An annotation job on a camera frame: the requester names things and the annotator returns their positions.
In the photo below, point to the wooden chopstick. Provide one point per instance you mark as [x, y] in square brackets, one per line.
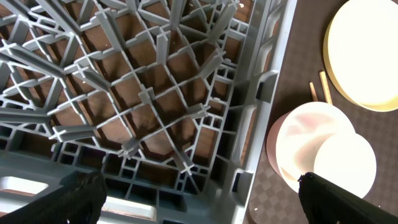
[325, 87]
[313, 92]

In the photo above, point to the upper wooden chopstick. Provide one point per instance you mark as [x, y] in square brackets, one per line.
[325, 87]

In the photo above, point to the lower wooden chopstick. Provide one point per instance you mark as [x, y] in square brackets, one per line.
[313, 92]

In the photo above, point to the pink bowl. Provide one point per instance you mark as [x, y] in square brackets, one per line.
[295, 138]

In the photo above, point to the white cup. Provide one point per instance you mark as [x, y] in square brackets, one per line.
[348, 161]

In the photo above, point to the grey plastic dishwasher rack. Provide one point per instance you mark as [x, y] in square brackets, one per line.
[168, 100]

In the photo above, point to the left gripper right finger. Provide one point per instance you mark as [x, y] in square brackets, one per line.
[326, 203]

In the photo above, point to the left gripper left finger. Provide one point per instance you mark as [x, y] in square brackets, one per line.
[78, 200]

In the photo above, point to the dark brown serving tray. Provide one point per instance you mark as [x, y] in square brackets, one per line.
[272, 200]

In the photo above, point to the yellow round plate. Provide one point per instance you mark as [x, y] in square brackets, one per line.
[360, 53]

